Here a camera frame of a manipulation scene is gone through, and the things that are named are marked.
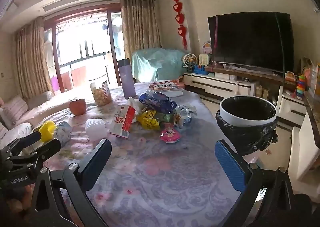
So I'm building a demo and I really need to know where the yellow snack bag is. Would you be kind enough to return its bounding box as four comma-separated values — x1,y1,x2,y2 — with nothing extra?
137,110,160,131

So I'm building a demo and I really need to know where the blue tissue pack wrapper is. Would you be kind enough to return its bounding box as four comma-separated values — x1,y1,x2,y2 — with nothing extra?
139,92,177,114

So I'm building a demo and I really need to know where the pink snack packet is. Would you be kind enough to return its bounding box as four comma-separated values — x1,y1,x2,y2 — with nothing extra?
160,122,181,144

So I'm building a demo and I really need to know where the toy telephone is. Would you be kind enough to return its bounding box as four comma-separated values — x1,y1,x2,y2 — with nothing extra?
198,53,210,66

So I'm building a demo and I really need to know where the trash bin with black bag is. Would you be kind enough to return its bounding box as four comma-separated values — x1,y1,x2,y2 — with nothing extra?
215,96,278,156

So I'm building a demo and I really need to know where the left beige curtain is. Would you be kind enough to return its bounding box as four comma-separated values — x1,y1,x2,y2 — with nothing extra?
13,16,53,99

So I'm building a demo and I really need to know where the colourful paper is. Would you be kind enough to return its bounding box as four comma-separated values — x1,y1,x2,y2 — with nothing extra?
53,121,72,145

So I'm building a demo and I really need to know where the white foam fruit net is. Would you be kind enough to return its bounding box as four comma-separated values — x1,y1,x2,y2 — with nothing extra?
85,119,108,141

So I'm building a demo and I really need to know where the teal covered armchair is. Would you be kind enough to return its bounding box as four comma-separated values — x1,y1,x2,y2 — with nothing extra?
131,48,187,83

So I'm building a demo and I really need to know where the stack of children's books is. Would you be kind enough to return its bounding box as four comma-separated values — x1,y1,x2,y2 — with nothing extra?
149,79,183,98

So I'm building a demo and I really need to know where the toy ferris wheel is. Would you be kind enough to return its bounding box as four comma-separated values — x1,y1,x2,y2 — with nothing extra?
182,53,198,72

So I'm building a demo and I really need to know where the red white milk carton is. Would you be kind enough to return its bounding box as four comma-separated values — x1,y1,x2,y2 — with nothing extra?
110,105,136,139

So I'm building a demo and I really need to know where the large black television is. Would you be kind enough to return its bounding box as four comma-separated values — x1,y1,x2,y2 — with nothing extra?
208,12,295,73

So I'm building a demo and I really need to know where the right beige curtain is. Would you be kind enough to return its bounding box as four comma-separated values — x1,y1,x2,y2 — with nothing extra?
120,0,162,59

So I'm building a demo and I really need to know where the red apple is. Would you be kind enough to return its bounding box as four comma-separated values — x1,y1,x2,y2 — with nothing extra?
69,99,87,116

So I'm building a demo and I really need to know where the marble side counter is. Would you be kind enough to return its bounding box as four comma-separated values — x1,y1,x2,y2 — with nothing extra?
303,91,320,148

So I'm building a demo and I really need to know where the red hanging heart decoration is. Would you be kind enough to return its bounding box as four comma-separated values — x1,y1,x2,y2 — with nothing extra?
172,0,188,50

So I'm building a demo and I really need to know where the green snack wrapper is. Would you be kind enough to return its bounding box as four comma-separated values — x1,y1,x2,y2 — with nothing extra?
153,112,175,123

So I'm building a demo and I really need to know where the yellow toy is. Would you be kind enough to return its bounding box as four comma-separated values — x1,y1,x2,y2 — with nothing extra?
39,121,56,143

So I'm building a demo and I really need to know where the purple thermos bottle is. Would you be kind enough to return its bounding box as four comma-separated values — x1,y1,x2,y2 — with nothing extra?
118,59,136,99

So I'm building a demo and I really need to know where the floral purple tablecloth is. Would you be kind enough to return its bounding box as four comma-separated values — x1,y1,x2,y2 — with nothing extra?
37,80,261,227

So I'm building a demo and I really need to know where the white TV cabinet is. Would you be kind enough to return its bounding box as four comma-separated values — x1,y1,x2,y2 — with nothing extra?
184,73,306,126

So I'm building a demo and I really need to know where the clear snack jar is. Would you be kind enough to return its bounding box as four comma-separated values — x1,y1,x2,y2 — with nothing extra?
90,81,112,106

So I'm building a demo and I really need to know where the rainbow stacking ring toy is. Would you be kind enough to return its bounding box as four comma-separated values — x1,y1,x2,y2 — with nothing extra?
296,75,306,99

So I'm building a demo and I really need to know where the white blue wrapper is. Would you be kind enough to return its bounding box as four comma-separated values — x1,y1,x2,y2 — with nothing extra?
173,105,197,129

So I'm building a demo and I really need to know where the beige curtain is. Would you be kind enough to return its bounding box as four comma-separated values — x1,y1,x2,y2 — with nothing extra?
120,0,162,59
13,16,53,99

